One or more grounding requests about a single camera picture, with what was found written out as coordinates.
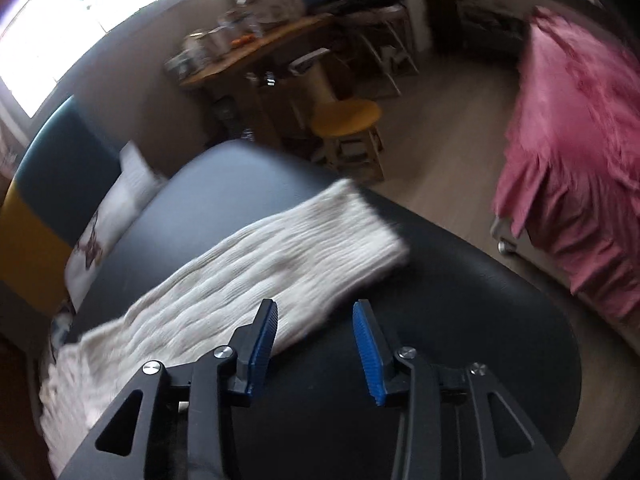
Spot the cream knitted sweater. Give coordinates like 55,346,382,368
39,179,409,474

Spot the deer print pillow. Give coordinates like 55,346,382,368
64,142,167,312

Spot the pink bedspread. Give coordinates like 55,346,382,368
492,8,639,324

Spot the tricolour sofa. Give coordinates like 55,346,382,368
1,98,127,318

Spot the yellow wooden stool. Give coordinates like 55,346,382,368
309,98,385,182

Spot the wooden side table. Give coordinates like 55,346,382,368
178,13,332,150

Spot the window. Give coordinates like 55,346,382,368
1,0,160,117

